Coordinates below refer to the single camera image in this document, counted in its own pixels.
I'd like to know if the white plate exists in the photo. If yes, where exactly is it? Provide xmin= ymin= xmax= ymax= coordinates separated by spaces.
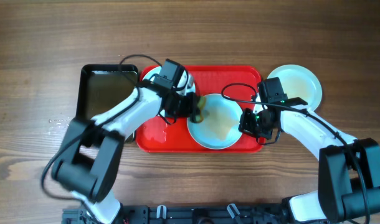
xmin=142 ymin=65 xmax=197 ymax=119
xmin=268 ymin=64 xmax=323 ymax=111
xmin=187 ymin=93 xmax=243 ymax=150

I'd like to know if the white plate front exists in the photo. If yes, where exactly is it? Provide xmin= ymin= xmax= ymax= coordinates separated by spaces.
xmin=268 ymin=64 xmax=323 ymax=111

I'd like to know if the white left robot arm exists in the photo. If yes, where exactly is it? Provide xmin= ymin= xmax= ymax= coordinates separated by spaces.
xmin=45 ymin=75 xmax=206 ymax=223

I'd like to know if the red serving tray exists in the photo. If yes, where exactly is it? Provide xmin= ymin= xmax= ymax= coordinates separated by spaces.
xmin=136 ymin=65 xmax=265 ymax=154

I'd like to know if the green yellow sponge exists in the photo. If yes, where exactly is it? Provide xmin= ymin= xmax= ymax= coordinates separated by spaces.
xmin=190 ymin=96 xmax=206 ymax=123

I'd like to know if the black water basin tray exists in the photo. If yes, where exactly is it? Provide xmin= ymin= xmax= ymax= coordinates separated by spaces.
xmin=74 ymin=64 xmax=139 ymax=121

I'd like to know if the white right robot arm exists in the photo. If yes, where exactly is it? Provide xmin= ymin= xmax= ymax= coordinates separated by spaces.
xmin=239 ymin=95 xmax=380 ymax=223

